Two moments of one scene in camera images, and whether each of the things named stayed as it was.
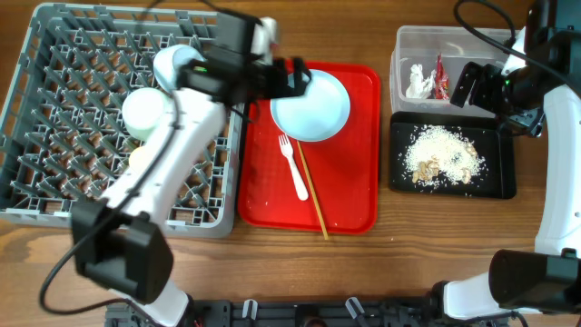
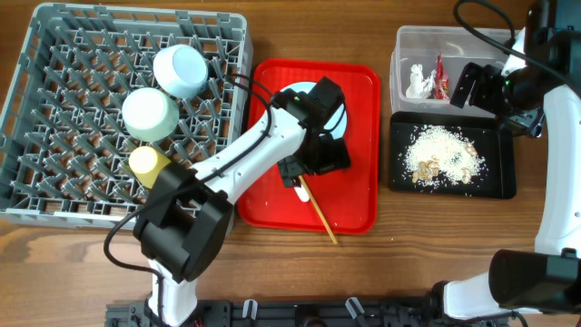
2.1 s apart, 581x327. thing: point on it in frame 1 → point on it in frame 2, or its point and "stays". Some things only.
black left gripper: x=282 y=73 → x=336 y=157
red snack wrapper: x=441 y=81 stays
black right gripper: x=486 y=76 stays
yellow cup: x=140 y=158 stays
